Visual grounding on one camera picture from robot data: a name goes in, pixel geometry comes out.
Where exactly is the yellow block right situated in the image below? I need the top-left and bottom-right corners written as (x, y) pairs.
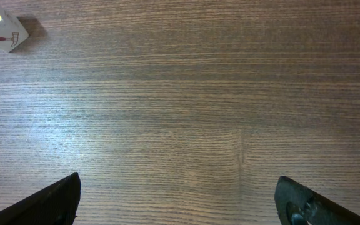
top-left (0, 7), bottom-right (29, 53)

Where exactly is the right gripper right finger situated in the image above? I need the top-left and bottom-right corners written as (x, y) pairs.
top-left (274, 176), bottom-right (360, 225)

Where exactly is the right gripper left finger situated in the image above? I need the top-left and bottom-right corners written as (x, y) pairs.
top-left (0, 172), bottom-right (81, 225)

